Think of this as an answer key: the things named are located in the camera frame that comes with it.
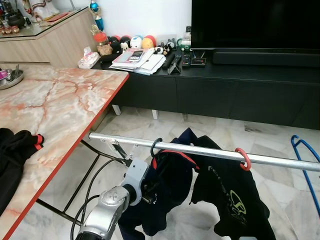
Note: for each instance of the black flat television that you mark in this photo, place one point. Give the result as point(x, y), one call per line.
point(255, 22)

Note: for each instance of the black plush ball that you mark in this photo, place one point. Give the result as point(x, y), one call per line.
point(114, 43)
point(125, 42)

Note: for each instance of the steel bowl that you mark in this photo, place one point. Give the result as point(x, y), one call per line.
point(12, 82)

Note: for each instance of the white blue plush ball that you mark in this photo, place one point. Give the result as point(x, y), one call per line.
point(136, 42)

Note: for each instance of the black remote control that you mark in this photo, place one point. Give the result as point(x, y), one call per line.
point(175, 66)
point(169, 60)

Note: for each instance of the red plastic hanger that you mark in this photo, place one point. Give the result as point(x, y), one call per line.
point(248, 162)

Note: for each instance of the small black white figurine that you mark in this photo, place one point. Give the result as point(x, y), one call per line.
point(163, 49)

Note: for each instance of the small black device box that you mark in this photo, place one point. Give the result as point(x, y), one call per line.
point(198, 61)

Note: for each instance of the stack of papers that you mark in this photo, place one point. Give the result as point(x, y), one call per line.
point(137, 62)

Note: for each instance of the white ceramic figurine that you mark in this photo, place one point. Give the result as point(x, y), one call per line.
point(45, 9)

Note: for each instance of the light wood sideboard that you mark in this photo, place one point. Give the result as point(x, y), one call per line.
point(50, 45)

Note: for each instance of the dark grey plastic hanger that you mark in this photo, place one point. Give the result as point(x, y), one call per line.
point(152, 147)

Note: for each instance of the marble top folding table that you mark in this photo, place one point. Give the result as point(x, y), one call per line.
point(65, 100)

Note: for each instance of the orange plush ball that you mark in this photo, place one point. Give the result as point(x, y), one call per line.
point(148, 42)

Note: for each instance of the pink tissue pack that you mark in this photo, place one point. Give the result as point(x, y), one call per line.
point(89, 60)

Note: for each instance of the green mug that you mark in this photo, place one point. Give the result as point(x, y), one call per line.
point(184, 45)

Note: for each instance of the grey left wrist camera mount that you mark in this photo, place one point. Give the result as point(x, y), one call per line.
point(135, 175)

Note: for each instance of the red lid glass jar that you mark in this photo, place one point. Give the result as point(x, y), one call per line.
point(103, 46)

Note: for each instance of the black tv console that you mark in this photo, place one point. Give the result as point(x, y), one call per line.
point(225, 95)

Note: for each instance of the pink cup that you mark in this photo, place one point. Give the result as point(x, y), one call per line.
point(2, 75)

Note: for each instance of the blue gold trophy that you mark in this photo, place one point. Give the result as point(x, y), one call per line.
point(96, 10)

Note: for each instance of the black shirt green logo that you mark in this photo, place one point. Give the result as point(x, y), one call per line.
point(225, 200)

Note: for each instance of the silver metal clothes rack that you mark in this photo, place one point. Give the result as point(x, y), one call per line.
point(200, 151)

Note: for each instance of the navy shirt orange trim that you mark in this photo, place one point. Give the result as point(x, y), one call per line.
point(170, 185)

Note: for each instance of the black shirt red collar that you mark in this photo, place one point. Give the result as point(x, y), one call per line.
point(15, 160)

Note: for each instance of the black soundbar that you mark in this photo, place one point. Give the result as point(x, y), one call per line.
point(265, 57)

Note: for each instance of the blue plastic hanger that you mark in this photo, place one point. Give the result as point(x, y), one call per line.
point(294, 144)

